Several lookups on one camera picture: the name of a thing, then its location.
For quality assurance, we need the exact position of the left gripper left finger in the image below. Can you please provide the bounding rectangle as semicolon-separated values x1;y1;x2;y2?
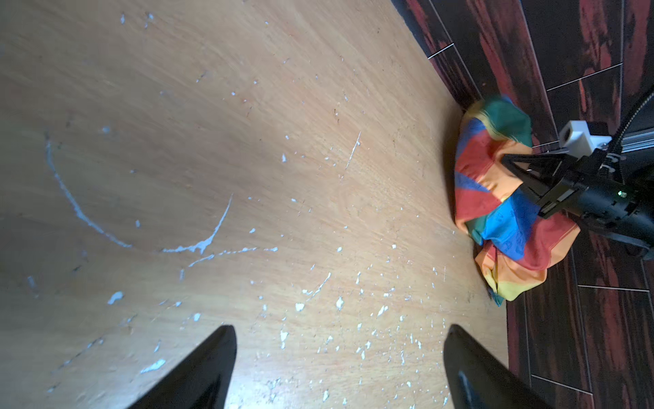
131;325;237;408

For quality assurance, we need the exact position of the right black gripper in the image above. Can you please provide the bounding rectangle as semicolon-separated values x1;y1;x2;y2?
501;153;653;256

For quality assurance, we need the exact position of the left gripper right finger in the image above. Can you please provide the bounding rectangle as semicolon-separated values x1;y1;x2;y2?
443;324;550;409

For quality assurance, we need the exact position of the rainbow striped hooded jacket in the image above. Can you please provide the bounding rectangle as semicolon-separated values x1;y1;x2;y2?
454;95;580;303

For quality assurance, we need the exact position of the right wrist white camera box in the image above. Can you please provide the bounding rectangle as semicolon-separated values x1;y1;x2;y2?
559;120;612;158

